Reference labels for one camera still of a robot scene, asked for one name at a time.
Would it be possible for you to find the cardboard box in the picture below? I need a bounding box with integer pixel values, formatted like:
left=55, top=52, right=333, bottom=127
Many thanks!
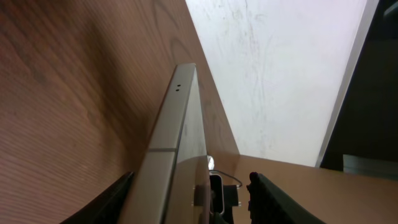
left=214, top=155, right=397, bottom=223

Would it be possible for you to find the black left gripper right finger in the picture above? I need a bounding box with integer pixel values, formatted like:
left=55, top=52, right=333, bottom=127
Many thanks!
left=246, top=172, right=324, bottom=224

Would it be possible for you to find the silver smartphone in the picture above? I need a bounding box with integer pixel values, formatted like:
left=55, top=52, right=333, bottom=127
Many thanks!
left=118, top=63, right=210, bottom=224

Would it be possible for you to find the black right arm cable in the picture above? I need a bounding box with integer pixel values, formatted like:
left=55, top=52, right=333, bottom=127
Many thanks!
left=209, top=169, right=243, bottom=189

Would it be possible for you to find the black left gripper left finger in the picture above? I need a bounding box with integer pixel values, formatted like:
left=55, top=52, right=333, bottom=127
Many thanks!
left=61, top=172, right=134, bottom=224

